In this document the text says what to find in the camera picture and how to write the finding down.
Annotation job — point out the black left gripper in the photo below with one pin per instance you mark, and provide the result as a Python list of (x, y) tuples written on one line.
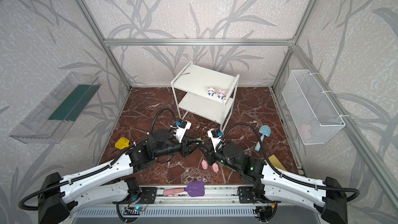
[(186, 146)]

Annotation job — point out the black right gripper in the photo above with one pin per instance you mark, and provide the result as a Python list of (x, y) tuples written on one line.
[(211, 151)]

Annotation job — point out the pink hooded Doraemon figure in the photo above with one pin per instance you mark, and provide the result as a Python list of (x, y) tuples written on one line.
[(221, 94)]

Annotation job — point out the white hooded Doraemon figure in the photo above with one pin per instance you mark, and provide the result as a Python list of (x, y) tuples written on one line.
[(211, 91)]

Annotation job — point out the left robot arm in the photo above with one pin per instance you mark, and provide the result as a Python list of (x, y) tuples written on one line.
[(61, 196)]

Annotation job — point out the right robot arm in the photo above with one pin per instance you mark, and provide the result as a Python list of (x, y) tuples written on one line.
[(270, 184)]

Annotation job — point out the white two-tier shelf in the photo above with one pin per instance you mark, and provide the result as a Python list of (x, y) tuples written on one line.
[(190, 93)]

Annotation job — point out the pink pig toy lower middle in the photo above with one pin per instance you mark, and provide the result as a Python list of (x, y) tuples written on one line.
[(204, 165)]

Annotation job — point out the pink pig toy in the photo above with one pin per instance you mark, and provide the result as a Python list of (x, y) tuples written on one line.
[(204, 165), (215, 167)]

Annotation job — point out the pink pig toy lower right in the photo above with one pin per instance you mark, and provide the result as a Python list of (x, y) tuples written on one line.
[(215, 167)]

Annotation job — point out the light blue toy shovel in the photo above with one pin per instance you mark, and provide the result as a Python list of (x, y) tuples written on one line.
[(265, 131)]

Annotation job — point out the yellow toy shovel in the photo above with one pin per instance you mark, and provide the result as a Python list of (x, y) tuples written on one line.
[(122, 143)]

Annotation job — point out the yellow sponge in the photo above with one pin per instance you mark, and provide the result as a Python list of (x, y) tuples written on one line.
[(276, 163)]

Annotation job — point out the green circuit board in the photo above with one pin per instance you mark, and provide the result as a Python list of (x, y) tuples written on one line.
[(136, 209)]

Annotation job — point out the pink toy in basket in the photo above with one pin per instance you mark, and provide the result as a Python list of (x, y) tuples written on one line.
[(305, 132)]

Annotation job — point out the purple toy spatula pink handle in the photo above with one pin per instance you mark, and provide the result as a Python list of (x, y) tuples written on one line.
[(193, 189)]

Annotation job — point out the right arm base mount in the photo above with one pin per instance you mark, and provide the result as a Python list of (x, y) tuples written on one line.
[(247, 195)]

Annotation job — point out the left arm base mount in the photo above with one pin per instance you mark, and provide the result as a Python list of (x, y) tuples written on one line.
[(137, 194)]

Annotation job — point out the white wire mesh basket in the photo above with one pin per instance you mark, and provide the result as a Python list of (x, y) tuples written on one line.
[(308, 103)]

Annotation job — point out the clear plastic wall bin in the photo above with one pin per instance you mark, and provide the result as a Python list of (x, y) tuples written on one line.
[(49, 122)]

